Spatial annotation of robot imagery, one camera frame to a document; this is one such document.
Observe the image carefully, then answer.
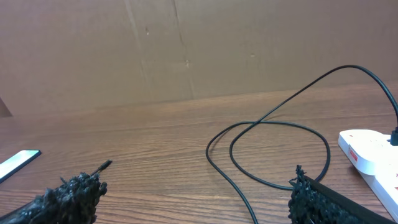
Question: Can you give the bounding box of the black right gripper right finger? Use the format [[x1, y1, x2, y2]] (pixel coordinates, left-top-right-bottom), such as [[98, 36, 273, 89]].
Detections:
[[288, 165, 395, 224]]

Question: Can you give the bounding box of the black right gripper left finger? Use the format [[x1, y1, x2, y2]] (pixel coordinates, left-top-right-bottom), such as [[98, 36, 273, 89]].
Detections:
[[1, 172, 107, 224]]

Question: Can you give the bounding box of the Galaxy smartphone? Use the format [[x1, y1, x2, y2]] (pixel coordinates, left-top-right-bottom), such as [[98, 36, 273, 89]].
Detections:
[[0, 150, 42, 183]]

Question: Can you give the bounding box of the black charger cable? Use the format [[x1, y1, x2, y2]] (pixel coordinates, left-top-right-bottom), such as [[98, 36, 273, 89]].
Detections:
[[90, 64, 398, 224]]

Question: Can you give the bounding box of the white charger adapter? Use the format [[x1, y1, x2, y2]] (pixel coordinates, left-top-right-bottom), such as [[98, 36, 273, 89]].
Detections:
[[349, 136, 397, 175]]

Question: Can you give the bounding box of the white power strip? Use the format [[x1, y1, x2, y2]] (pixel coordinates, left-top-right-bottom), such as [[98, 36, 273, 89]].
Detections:
[[338, 129, 397, 220]]

